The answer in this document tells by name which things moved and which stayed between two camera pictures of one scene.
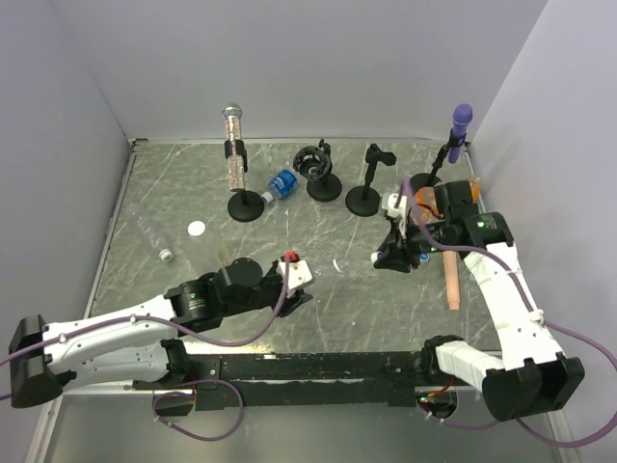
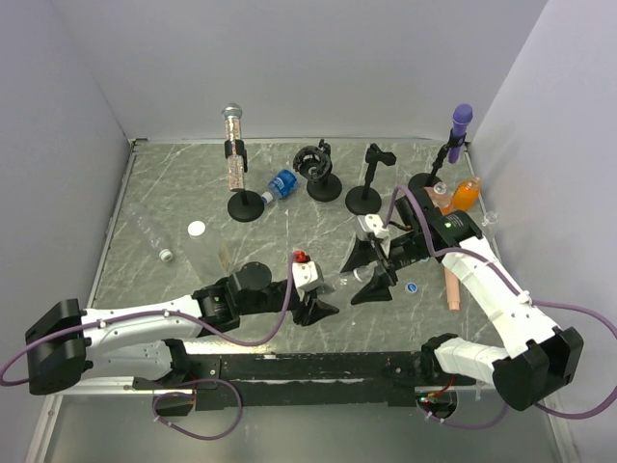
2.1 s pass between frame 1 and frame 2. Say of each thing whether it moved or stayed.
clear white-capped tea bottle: stayed
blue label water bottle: stayed
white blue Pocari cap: moved
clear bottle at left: stayed
